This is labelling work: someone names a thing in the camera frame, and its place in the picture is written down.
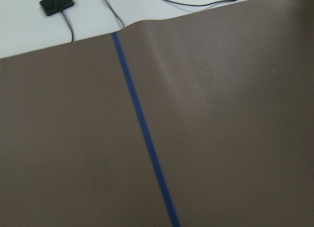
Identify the small black puck device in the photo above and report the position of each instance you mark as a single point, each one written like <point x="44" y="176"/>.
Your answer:
<point x="52" y="7"/>

